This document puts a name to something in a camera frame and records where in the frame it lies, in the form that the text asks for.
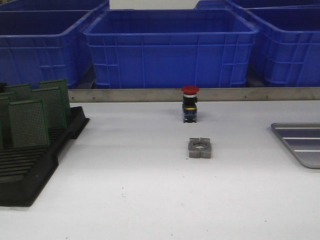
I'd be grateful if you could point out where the green perforated circuit board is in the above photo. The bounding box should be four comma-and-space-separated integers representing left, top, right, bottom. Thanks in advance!
31, 87, 67, 129
0, 97, 11, 150
4, 83, 32, 101
0, 92, 17, 102
38, 78, 72, 117
8, 99, 50, 148

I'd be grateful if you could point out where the silver metal tray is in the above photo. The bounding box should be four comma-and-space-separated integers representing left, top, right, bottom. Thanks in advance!
271, 123, 320, 169

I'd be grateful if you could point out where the black slotted board rack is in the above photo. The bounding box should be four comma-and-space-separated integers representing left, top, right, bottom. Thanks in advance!
0, 82, 91, 208

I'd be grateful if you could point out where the red emergency stop button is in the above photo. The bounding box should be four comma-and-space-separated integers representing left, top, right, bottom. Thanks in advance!
181, 85, 200, 123

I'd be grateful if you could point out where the grey metal clamp block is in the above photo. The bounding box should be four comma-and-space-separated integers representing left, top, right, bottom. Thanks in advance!
188, 137, 212, 159

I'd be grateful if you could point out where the centre blue plastic crate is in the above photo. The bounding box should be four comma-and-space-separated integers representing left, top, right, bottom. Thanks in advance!
84, 9, 258, 89

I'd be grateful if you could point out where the blue plastic crate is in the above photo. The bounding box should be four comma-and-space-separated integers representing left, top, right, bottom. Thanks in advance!
246, 6, 320, 88
84, 9, 258, 89
0, 10, 94, 88

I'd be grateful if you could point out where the far right blue crate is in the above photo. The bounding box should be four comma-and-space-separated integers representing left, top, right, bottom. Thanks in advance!
194, 0, 320, 10

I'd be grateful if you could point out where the right blue plastic crate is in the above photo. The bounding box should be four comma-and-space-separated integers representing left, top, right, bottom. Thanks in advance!
246, 6, 320, 88

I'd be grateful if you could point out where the left blue plastic crate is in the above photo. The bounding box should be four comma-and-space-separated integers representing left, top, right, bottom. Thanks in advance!
0, 10, 94, 88

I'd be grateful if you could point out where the far left blue crate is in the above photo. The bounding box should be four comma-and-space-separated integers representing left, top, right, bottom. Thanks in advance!
0, 0, 110, 11

